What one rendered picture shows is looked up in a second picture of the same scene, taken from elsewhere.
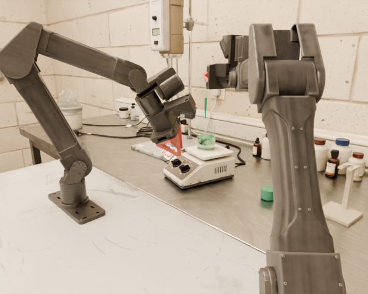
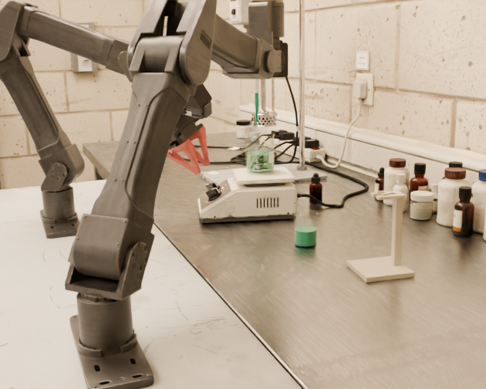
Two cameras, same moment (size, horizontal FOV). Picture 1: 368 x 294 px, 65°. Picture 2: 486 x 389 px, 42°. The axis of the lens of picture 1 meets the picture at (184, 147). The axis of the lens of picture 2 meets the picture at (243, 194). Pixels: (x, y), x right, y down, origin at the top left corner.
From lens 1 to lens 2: 65 cm
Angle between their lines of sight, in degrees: 23
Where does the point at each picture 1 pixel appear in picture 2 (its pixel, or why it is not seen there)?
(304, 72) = (168, 49)
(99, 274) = (24, 272)
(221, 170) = (269, 204)
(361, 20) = not seen: outside the picture
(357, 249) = (335, 300)
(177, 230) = not seen: hidden behind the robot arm
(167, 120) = not seen: hidden behind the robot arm
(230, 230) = (201, 264)
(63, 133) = (43, 127)
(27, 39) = (5, 19)
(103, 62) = (89, 42)
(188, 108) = (192, 102)
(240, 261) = (173, 286)
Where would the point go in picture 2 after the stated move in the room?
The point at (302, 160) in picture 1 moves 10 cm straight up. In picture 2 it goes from (135, 136) to (129, 51)
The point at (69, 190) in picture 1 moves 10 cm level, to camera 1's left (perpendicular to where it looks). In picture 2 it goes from (48, 200) to (11, 196)
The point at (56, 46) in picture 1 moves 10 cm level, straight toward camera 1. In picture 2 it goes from (38, 26) to (18, 25)
